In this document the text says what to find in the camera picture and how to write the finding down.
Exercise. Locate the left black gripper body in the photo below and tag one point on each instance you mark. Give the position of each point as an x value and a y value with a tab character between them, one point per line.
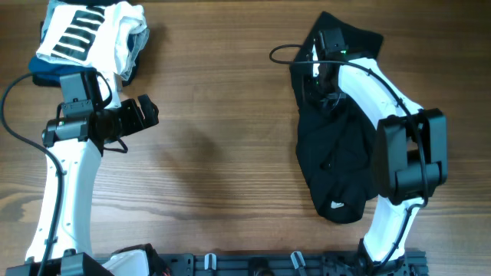
129	118

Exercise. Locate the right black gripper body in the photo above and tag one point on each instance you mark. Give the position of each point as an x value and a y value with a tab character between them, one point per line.
328	38

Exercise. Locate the black branded t-shirt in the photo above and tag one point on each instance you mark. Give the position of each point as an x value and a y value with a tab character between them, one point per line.
334	148

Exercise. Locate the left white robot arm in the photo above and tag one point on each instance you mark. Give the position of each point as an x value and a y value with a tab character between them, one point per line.
90	117

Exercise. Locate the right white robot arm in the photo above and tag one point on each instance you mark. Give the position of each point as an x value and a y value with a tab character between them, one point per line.
409	159

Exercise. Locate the black folded bottom garment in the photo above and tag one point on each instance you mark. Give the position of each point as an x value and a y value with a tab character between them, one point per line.
46	79

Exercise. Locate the blue folded garment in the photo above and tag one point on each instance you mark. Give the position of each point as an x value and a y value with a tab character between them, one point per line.
50	67

